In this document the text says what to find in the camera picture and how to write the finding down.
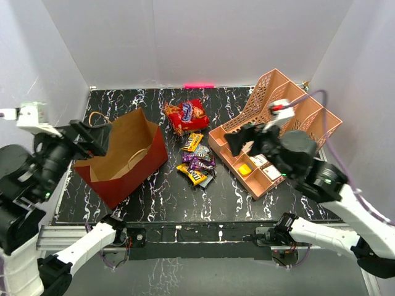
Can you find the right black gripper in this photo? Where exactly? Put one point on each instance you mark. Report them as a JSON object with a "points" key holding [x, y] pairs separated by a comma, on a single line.
{"points": [[248, 133]]}

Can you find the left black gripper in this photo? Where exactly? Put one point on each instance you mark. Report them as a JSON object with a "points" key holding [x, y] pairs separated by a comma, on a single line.
{"points": [[96, 138]]}

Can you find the pink plastic file organizer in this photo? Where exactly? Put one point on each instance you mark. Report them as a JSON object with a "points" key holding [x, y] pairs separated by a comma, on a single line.
{"points": [[310, 117]]}

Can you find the red paper bag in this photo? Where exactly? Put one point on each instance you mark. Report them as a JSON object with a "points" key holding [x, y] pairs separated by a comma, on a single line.
{"points": [[136, 151]]}

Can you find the purple candy packet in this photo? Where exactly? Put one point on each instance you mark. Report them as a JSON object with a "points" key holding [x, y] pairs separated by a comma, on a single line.
{"points": [[197, 164], [188, 157]]}

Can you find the red cookie snack bag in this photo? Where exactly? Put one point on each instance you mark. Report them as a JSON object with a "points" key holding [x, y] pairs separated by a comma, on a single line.
{"points": [[187, 117]]}

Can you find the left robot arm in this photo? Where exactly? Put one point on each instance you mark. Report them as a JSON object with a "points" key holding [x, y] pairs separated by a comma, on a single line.
{"points": [[29, 179]]}

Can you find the white label card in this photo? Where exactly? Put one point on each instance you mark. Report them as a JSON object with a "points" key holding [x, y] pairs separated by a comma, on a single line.
{"points": [[259, 160]]}

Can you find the yellow cube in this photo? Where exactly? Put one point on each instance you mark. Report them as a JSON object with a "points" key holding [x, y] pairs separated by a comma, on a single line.
{"points": [[244, 170]]}

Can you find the white card pack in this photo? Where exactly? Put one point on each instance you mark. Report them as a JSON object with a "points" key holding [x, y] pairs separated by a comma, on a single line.
{"points": [[272, 173]]}

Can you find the pink tape strip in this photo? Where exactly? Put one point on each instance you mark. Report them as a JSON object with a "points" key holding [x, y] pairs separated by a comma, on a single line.
{"points": [[198, 85]]}

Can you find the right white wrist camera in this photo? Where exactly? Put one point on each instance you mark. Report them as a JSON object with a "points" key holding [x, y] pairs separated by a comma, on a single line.
{"points": [[280, 112]]}

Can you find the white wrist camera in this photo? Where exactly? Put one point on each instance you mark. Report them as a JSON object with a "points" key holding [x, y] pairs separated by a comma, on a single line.
{"points": [[280, 112], [32, 117]]}

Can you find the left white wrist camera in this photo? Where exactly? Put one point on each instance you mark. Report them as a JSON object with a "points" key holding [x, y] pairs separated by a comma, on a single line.
{"points": [[32, 117]]}

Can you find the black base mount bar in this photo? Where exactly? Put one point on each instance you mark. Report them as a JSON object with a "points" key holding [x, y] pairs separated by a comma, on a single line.
{"points": [[197, 240]]}

